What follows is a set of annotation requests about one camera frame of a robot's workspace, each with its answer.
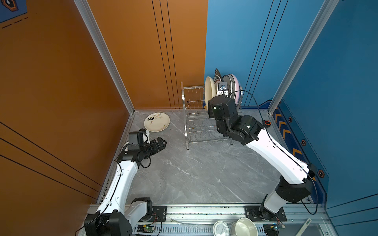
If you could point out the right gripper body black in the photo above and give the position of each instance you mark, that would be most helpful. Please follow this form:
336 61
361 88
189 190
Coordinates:
211 114

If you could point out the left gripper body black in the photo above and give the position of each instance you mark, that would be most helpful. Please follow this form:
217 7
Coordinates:
151 148

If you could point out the pink plate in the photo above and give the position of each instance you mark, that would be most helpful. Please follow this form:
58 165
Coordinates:
236 91

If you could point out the white plate green flower outline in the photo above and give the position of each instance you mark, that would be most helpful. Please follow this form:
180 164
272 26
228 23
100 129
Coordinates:
232 86

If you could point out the plain cream plate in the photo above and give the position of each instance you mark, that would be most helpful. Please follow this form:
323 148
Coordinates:
209 90

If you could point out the white plate red chinese characters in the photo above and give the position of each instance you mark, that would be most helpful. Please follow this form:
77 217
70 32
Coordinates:
226 79

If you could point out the white plate dark green rim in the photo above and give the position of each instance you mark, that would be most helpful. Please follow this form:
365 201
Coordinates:
217 80

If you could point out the steel two-tier dish rack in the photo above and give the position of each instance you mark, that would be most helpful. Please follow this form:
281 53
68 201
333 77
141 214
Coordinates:
198 126

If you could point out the dark square floral plate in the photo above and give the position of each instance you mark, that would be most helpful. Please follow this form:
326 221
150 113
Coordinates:
217 73

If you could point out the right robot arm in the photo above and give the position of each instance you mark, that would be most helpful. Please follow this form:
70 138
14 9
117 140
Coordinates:
297 177

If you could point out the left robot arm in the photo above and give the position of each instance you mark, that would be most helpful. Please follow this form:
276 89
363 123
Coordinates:
111 217

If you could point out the cream plate with panda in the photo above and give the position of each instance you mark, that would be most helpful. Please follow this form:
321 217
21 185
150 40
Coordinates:
157 122

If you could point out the black orange tape roll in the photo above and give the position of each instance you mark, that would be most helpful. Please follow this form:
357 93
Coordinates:
267 123

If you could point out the green circuit board left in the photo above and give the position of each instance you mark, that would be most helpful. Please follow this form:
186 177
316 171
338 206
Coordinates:
145 229

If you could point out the green circuit board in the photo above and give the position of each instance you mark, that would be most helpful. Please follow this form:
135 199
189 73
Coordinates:
145 229
277 228

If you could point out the white round lid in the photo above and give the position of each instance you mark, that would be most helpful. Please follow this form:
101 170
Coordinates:
220 228

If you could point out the white bowl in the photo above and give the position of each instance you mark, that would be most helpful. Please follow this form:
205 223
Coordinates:
244 227

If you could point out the green circuit board right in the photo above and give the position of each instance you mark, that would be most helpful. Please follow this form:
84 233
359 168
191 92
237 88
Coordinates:
277 228

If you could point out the white stick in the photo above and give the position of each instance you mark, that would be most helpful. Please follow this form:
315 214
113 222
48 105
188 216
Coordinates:
304 227

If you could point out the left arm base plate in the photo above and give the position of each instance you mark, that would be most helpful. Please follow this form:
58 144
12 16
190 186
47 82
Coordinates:
159 213

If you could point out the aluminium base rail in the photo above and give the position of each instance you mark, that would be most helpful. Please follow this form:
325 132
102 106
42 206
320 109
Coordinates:
199 219

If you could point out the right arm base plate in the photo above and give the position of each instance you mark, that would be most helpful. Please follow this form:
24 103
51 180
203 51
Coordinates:
253 213

